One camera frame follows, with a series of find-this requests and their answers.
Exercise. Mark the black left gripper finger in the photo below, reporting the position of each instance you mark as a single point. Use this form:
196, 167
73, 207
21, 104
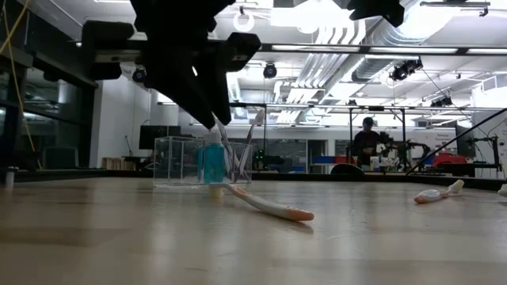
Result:
178, 87
218, 91

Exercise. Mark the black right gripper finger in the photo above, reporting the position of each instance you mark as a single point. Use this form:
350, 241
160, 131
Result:
380, 10

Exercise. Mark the blue mouthwash bottle white cap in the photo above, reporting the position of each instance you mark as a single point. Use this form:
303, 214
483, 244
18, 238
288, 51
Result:
214, 162

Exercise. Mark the black background robot arm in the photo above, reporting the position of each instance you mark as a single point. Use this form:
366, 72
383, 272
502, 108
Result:
412, 150

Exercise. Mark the black round ceiling lamp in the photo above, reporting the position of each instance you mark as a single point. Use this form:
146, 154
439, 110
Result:
270, 70
138, 75

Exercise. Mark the black desk monitor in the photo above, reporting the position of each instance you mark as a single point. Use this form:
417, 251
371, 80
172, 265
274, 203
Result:
158, 136
464, 142

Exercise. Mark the clear acrylic organizer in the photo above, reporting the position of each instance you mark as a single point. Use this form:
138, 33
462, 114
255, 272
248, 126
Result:
174, 158

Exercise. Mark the black overhead light bar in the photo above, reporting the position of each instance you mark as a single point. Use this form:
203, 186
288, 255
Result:
317, 48

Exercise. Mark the wooden crate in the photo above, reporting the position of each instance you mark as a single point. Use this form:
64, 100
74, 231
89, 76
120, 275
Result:
117, 163

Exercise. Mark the blue bin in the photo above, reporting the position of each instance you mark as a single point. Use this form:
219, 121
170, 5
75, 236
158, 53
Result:
322, 159

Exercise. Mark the person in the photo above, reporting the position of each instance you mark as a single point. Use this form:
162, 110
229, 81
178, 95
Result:
366, 144

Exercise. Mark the red bin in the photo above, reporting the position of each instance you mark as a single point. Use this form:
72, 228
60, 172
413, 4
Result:
449, 159

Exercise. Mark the small grey cylinder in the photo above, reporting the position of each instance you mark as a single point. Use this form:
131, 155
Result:
10, 178

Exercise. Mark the black ceiling camera cluster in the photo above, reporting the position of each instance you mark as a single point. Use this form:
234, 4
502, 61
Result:
445, 101
404, 71

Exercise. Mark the black background rig frame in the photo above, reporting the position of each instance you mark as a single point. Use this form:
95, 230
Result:
350, 138

